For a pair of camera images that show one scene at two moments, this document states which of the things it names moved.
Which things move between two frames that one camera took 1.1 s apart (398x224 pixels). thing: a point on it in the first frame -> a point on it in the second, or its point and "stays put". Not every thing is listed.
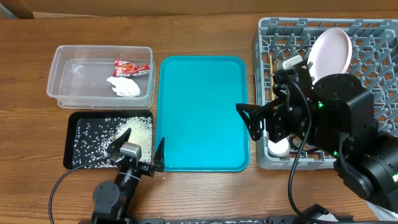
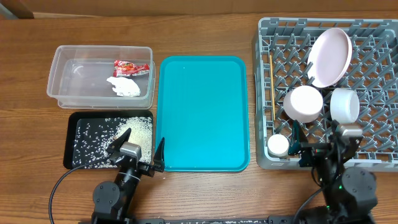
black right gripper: (256, 121) -> (313, 150)
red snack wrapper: (129, 68) stays put
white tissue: (124, 86) stays put
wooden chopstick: (272, 78) stays put
